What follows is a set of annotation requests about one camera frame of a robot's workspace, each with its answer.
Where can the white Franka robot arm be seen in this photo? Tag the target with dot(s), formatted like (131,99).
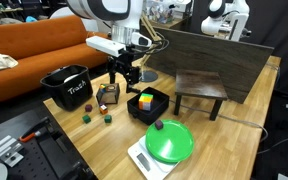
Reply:
(87,8)

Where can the white wooden desk lamp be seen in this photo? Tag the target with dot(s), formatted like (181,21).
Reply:
(149,76)

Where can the clear plastic storage bin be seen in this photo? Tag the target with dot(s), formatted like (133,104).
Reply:
(164,11)

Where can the long aluminium rail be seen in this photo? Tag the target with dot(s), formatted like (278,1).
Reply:
(0,148)

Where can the small dark wooden stool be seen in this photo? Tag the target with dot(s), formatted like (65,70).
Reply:
(199,83)

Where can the black perforated mounting table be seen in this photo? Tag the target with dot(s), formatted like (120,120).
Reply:
(50,156)

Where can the orange sofa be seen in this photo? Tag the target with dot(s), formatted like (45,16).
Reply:
(34,43)

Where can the black partition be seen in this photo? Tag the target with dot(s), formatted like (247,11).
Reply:
(277,26)

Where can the small multicoloured cube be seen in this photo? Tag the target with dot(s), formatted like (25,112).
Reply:
(102,88)
(103,109)

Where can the dark wood board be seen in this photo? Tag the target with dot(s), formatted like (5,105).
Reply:
(210,53)

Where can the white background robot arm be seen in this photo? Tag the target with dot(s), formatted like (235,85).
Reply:
(217,25)

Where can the white disc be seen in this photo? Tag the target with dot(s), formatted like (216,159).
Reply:
(71,78)

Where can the small green cube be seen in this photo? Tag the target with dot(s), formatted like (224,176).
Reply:
(108,119)
(86,119)

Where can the black mesh box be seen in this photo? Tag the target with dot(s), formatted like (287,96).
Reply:
(109,97)

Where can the black drawer tray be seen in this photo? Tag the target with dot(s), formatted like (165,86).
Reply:
(150,117)

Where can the yellow cube block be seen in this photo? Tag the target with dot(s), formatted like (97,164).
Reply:
(145,101)

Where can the white kitchen scale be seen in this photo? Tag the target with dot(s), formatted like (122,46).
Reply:
(140,160)

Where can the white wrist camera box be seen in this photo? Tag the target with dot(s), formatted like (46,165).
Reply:
(104,46)

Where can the black trash bin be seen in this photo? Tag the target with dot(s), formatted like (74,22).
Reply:
(70,96)

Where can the green plastic plate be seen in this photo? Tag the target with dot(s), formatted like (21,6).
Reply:
(172,143)

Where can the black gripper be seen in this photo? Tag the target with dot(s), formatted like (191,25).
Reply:
(124,61)

